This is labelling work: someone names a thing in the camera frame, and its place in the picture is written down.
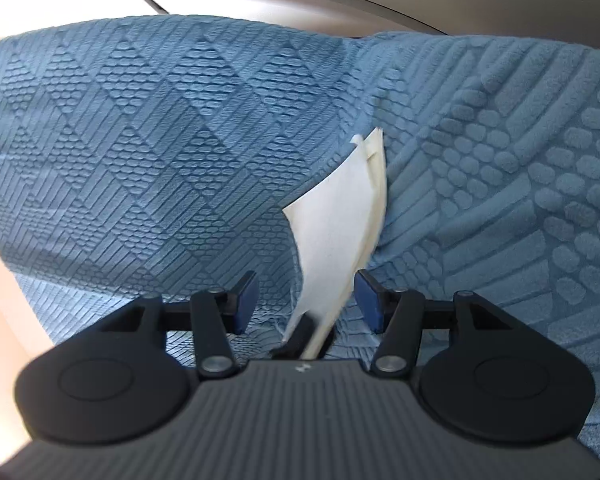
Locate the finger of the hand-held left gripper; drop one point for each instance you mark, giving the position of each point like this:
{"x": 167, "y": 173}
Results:
{"x": 328, "y": 345}
{"x": 297, "y": 340}

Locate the cream notebook curled corner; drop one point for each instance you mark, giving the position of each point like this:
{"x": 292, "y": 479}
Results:
{"x": 330, "y": 240}

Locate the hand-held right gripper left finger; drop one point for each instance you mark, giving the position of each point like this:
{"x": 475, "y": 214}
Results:
{"x": 247, "y": 305}

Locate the blue textured sofa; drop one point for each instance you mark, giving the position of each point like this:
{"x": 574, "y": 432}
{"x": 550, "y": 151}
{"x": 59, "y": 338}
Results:
{"x": 130, "y": 135}

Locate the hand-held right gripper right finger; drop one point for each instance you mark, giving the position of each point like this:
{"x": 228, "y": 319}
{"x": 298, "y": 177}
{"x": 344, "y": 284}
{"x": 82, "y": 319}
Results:
{"x": 371, "y": 302}

